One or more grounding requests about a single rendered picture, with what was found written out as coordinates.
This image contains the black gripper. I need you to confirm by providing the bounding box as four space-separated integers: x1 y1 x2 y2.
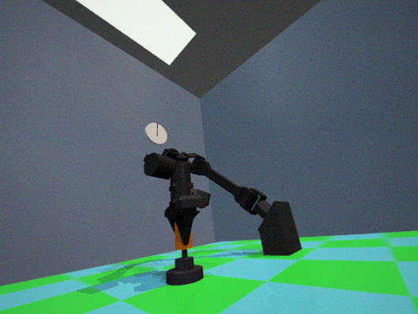
164 179 206 245

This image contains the orange cylindrical knob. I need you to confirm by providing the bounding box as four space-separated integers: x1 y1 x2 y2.
174 223 192 250

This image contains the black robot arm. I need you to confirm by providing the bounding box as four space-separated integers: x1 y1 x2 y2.
144 148 271 219

